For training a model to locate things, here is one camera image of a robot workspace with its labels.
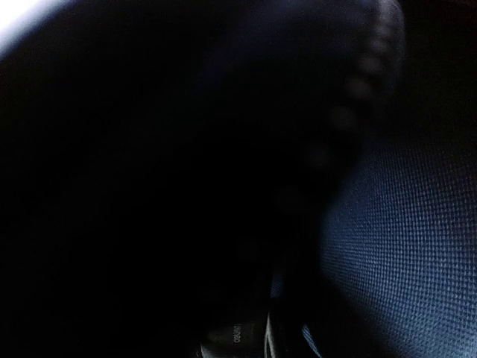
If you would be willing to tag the navy blue student backpack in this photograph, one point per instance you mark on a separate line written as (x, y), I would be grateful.
(239, 179)

